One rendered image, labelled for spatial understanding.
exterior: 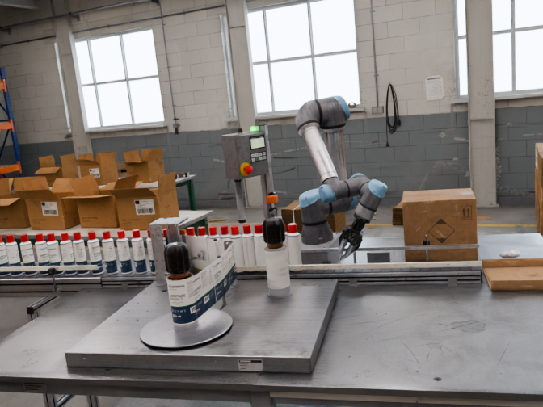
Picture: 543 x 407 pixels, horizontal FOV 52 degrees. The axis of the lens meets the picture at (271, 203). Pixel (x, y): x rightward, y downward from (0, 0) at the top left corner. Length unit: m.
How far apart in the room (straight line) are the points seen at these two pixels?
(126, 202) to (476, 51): 4.81
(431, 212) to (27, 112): 9.21
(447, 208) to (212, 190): 6.54
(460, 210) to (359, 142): 5.30
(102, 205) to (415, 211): 2.52
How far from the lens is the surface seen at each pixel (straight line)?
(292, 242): 2.31
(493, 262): 2.48
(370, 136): 7.62
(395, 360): 1.71
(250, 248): 2.38
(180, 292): 1.83
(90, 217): 4.34
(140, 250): 2.57
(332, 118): 2.44
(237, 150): 2.32
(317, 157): 2.30
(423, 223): 2.46
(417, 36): 7.47
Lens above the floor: 1.62
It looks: 11 degrees down
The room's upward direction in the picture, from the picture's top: 6 degrees counter-clockwise
